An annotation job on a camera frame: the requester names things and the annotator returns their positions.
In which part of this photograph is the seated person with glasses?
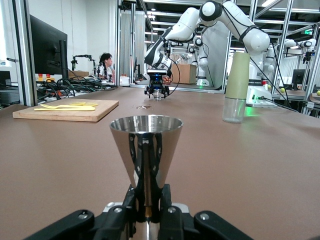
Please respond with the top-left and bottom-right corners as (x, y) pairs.
(96, 52), (117, 84)

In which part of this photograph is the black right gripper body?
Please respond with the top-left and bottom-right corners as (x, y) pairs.
(149, 74), (166, 91)

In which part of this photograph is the large cardboard box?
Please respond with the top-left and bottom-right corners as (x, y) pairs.
(171, 64), (197, 85)

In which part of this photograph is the green bottle with clear base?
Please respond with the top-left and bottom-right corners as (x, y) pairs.
(222, 51), (251, 124)

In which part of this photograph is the yellow plastic fork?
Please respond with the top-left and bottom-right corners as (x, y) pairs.
(39, 103), (96, 109)

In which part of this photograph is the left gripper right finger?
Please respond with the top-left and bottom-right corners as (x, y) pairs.
(159, 184), (253, 240)

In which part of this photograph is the steel jigger measuring cup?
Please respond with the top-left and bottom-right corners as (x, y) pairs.
(109, 114), (184, 240)

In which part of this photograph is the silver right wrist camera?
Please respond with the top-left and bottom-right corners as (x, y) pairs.
(146, 69), (168, 76)

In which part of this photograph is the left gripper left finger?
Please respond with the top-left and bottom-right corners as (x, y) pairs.
(24, 184), (139, 240)

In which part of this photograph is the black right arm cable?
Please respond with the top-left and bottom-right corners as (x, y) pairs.
(163, 41), (181, 97)

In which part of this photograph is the pile of desk cables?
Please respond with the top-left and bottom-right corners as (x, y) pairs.
(36, 76), (118, 101)

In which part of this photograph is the wooden cutting board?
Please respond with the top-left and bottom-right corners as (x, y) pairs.
(12, 98), (120, 123)

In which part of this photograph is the brown table cover sheet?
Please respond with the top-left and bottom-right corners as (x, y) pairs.
(0, 86), (320, 240)

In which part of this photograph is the black computer monitor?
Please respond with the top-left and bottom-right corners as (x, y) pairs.
(29, 14), (69, 80)

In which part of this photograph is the small cardboard box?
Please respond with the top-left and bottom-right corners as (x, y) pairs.
(68, 70), (90, 79)

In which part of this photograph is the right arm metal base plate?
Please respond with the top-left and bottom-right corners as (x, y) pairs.
(246, 99), (279, 109)

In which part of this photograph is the thick aluminium frame post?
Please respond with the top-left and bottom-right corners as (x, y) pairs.
(12, 0), (39, 107)

